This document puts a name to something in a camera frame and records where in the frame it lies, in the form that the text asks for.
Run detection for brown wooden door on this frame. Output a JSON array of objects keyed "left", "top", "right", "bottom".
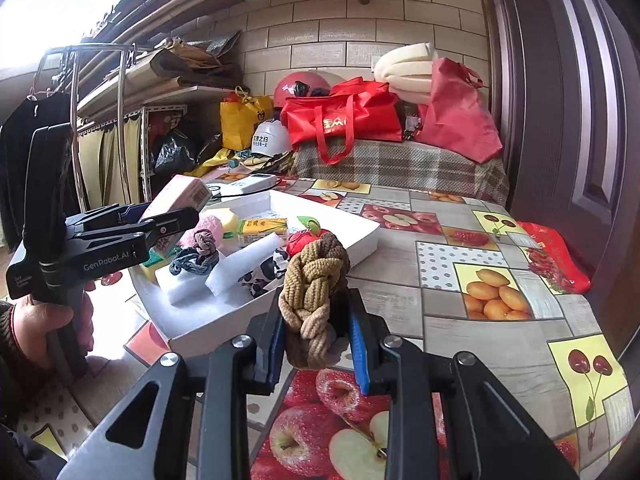
[{"left": 480, "top": 0, "right": 640, "bottom": 361}]

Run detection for white helmet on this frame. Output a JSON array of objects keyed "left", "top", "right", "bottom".
[{"left": 250, "top": 116, "right": 293, "bottom": 157}]

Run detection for black hanging garment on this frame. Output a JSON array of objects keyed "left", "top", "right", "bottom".
[{"left": 0, "top": 92, "right": 76, "bottom": 251}]

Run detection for dark brown knotted scrunchie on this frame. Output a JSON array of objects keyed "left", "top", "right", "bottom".
[{"left": 192, "top": 229, "right": 217, "bottom": 256}]

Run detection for plaid blanket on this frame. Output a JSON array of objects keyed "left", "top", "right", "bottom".
[{"left": 291, "top": 139, "right": 511, "bottom": 206}]

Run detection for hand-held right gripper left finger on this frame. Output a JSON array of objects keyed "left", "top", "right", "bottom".
[{"left": 57, "top": 287, "right": 291, "bottom": 480}]

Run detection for pink plush puff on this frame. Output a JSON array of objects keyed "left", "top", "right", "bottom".
[{"left": 182, "top": 212, "right": 223, "bottom": 251}]

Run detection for brown bags on shelf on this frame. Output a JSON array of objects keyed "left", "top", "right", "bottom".
[{"left": 150, "top": 30, "right": 243, "bottom": 88}]

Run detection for pink tissue packet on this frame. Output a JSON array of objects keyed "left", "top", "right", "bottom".
[{"left": 139, "top": 175, "right": 213, "bottom": 256}]

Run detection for black plastic bag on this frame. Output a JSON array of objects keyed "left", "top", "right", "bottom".
[{"left": 152, "top": 130, "right": 198, "bottom": 176}]

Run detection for yellow shopping bag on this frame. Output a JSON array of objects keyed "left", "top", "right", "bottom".
[{"left": 220, "top": 87, "right": 275, "bottom": 152}]

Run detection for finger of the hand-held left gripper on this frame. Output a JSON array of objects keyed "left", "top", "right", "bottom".
[
  {"left": 70, "top": 208, "right": 200, "bottom": 260},
  {"left": 64, "top": 204, "right": 151, "bottom": 235}
]

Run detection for brown braided scrunchie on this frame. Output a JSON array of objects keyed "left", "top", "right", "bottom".
[{"left": 278, "top": 234, "right": 351, "bottom": 372}]

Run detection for cream foam roll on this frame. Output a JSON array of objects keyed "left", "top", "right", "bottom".
[{"left": 374, "top": 44, "right": 441, "bottom": 106}]

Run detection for yellow snack packet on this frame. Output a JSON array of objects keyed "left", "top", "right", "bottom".
[{"left": 236, "top": 216, "right": 290, "bottom": 248}]

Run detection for yellow curtain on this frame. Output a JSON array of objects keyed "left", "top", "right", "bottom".
[{"left": 77, "top": 115, "right": 146, "bottom": 208}]

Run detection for red plush apple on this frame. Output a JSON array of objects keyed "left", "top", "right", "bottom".
[{"left": 286, "top": 216, "right": 332, "bottom": 261}]

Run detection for blue braided scrunchie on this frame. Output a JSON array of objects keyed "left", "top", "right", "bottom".
[{"left": 169, "top": 250, "right": 220, "bottom": 277}]

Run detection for cow print cloth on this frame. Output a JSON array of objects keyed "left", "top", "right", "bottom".
[{"left": 237, "top": 252, "right": 291, "bottom": 298}]

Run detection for yellow plastic bag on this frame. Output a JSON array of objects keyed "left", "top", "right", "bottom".
[{"left": 197, "top": 147, "right": 233, "bottom": 168}]

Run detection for red helmet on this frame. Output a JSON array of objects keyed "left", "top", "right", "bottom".
[{"left": 272, "top": 70, "right": 333, "bottom": 111}]

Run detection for person's left hand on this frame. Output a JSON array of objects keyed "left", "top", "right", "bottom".
[{"left": 10, "top": 280, "right": 96, "bottom": 367}]

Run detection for metal shelf unit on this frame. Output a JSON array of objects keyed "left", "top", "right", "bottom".
[{"left": 75, "top": 85, "right": 241, "bottom": 211}]

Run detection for pinkish red fabric bag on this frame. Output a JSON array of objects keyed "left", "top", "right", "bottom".
[{"left": 414, "top": 57, "right": 503, "bottom": 163}]

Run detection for white cardboard tray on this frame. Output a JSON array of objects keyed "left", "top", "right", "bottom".
[{"left": 129, "top": 189, "right": 381, "bottom": 361}]

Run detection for red printed bag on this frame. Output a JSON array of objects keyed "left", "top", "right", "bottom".
[{"left": 517, "top": 220, "right": 592, "bottom": 295}]

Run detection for red tote bag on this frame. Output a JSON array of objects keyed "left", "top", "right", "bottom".
[{"left": 280, "top": 76, "right": 405, "bottom": 166}]

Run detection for white power bank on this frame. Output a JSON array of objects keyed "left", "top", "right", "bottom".
[{"left": 220, "top": 173, "right": 278, "bottom": 196}]

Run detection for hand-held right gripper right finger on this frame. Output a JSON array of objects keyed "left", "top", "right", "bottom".
[{"left": 345, "top": 287, "right": 581, "bottom": 480}]

